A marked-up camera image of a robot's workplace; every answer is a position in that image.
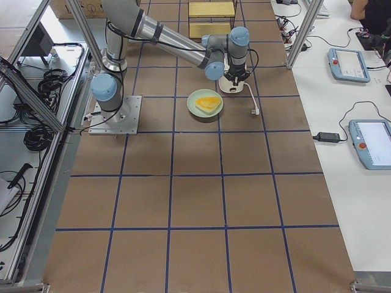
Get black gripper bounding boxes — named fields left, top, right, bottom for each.
left=224, top=63, right=249, bottom=86

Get white toaster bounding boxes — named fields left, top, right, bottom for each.
left=218, top=55, right=244, bottom=93

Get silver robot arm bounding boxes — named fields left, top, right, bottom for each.
left=125, top=42, right=251, bottom=132

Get triangular bread on plate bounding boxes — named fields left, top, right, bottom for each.
left=195, top=96, right=221, bottom=114

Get green plate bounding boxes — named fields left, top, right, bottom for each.
left=186, top=89, right=224, bottom=118

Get wooden box in basket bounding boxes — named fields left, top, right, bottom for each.
left=188, top=1, right=236, bottom=39

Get black power adapter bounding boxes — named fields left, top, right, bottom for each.
left=312, top=132, right=341, bottom=143

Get far teach pendant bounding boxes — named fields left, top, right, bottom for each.
left=327, top=48, right=371, bottom=83

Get teach pendant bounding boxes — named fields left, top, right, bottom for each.
left=348, top=119, right=390, bottom=170
left=327, top=48, right=371, bottom=83

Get near teach pendant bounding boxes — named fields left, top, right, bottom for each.
left=348, top=119, right=390, bottom=170

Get person at desk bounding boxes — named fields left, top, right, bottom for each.
left=350, top=0, right=390, bottom=34

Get cardboard box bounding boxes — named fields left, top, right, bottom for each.
left=49, top=0, right=106, bottom=20

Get white power cord with plug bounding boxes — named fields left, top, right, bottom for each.
left=243, top=82, right=260, bottom=117

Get aluminium frame post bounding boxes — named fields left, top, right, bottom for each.
left=286, top=0, right=323, bottom=70

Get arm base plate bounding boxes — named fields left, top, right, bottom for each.
left=88, top=95, right=142, bottom=135

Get coiled black cables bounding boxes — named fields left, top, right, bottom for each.
left=24, top=125, right=51, bottom=153

